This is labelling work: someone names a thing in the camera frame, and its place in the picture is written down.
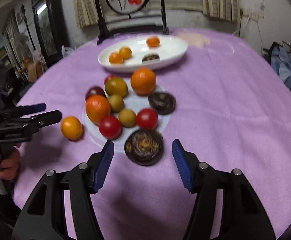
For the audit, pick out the white oval plate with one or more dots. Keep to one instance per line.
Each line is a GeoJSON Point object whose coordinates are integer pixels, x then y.
{"type": "Point", "coordinates": [170, 50]}

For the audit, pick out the large orange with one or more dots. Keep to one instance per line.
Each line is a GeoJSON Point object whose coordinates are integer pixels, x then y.
{"type": "Point", "coordinates": [143, 81]}
{"type": "Point", "coordinates": [97, 107]}

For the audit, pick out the small yellow fruit upper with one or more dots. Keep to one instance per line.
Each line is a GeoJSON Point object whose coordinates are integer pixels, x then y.
{"type": "Point", "coordinates": [116, 102]}

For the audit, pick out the large yellow-green fruit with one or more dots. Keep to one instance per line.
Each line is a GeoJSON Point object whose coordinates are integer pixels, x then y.
{"type": "Point", "coordinates": [116, 86]}

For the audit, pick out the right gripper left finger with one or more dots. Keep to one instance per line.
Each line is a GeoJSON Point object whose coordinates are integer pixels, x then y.
{"type": "Point", "coordinates": [43, 215]}

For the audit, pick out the black chair with painted panel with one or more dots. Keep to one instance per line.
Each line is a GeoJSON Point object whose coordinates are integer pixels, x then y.
{"type": "Point", "coordinates": [128, 8]}

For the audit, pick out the dark red plum tomato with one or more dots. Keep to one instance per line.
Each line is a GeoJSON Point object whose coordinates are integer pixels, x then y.
{"type": "Point", "coordinates": [94, 90]}

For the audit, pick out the purple tablecloth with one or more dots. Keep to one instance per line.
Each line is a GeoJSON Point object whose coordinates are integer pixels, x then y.
{"type": "Point", "coordinates": [233, 111]}

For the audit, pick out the person's left hand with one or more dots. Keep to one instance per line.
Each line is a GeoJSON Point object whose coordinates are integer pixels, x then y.
{"type": "Point", "coordinates": [10, 166]}

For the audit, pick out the dark water chestnut front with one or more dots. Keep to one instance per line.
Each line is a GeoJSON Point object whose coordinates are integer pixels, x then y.
{"type": "Point", "coordinates": [144, 147]}

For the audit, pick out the blue clothes pile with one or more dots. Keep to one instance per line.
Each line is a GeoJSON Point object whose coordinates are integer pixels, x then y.
{"type": "Point", "coordinates": [281, 64]}

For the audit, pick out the red tomato behind fruit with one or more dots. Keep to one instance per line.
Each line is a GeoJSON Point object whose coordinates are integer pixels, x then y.
{"type": "Point", "coordinates": [109, 77]}

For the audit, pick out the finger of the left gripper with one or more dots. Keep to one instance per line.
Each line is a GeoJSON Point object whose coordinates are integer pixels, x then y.
{"type": "Point", "coordinates": [29, 109]}
{"type": "Point", "coordinates": [45, 119]}

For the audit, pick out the dark water chestnut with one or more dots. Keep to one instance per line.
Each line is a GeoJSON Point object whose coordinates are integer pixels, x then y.
{"type": "Point", "coordinates": [163, 103]}
{"type": "Point", "coordinates": [144, 147]}

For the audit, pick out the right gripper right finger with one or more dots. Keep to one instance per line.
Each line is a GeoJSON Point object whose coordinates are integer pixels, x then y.
{"type": "Point", "coordinates": [243, 215]}

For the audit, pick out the small orange on plate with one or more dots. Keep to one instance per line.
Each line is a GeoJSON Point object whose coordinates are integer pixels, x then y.
{"type": "Point", "coordinates": [116, 58]}
{"type": "Point", "coordinates": [125, 52]}
{"type": "Point", "coordinates": [153, 42]}

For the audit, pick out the white plastic bag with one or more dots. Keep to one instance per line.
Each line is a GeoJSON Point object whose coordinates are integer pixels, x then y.
{"type": "Point", "coordinates": [66, 51]}

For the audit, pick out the small yellow fruit lower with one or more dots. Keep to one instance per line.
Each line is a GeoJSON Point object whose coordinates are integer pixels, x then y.
{"type": "Point", "coordinates": [127, 117]}

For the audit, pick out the small yellow fruit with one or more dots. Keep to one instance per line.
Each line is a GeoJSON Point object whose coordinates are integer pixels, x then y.
{"type": "Point", "coordinates": [127, 117]}
{"type": "Point", "coordinates": [116, 102]}

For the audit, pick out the dark chestnut on plate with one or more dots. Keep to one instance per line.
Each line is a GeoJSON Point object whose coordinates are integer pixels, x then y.
{"type": "Point", "coordinates": [150, 57]}

